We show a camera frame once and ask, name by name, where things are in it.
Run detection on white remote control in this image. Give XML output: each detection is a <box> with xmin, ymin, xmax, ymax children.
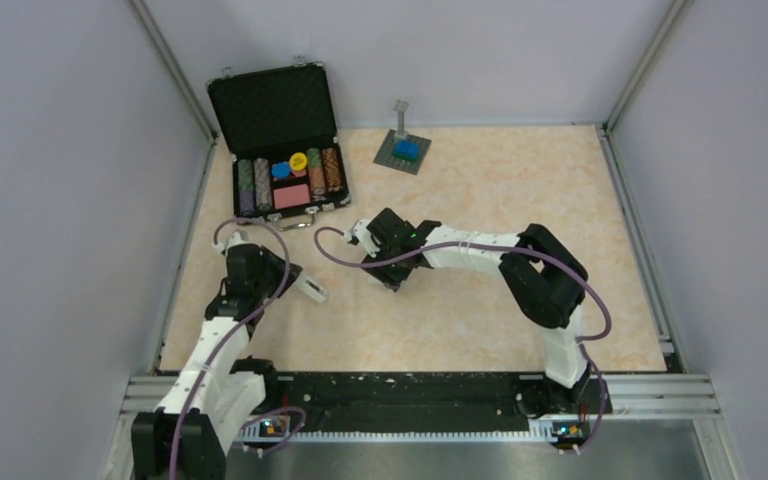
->
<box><xmin>293</xmin><ymin>273</ymin><xmax>328</xmax><ymax>304</ymax></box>

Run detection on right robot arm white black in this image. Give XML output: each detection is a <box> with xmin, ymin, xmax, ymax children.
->
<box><xmin>348</xmin><ymin>208</ymin><xmax>588</xmax><ymax>412</ymax></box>

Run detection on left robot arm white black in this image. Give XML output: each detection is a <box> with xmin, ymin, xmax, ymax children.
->
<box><xmin>130</xmin><ymin>241</ymin><xmax>303</xmax><ymax>479</ymax></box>

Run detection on blue poker chip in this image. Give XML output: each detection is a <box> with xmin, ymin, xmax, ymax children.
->
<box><xmin>271</xmin><ymin>162</ymin><xmax>293</xmax><ymax>181</ymax></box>

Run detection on yellow poker chip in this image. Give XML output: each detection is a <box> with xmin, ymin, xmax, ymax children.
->
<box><xmin>288</xmin><ymin>152</ymin><xmax>308</xmax><ymax>171</ymax></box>

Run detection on grey lego baseplate with bricks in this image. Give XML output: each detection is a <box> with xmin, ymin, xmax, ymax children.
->
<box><xmin>373</xmin><ymin>100</ymin><xmax>432</xmax><ymax>175</ymax></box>

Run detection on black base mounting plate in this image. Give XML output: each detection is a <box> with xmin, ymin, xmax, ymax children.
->
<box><xmin>255</xmin><ymin>372</ymin><xmax>613</xmax><ymax>434</ymax></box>

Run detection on black poker chip case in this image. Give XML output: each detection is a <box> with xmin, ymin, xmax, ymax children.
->
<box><xmin>206</xmin><ymin>62</ymin><xmax>352</xmax><ymax>222</ymax></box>

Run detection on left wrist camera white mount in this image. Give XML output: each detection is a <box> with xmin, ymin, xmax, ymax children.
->
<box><xmin>213</xmin><ymin>229</ymin><xmax>249</xmax><ymax>256</ymax></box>

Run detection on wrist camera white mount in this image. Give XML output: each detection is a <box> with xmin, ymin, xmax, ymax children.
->
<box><xmin>343</xmin><ymin>219</ymin><xmax>380</xmax><ymax>258</ymax></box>
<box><xmin>213</xmin><ymin>229</ymin><xmax>249</xmax><ymax>256</ymax></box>

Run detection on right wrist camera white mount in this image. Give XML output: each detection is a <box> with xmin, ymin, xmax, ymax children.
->
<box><xmin>343</xmin><ymin>219</ymin><xmax>380</xmax><ymax>258</ymax></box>

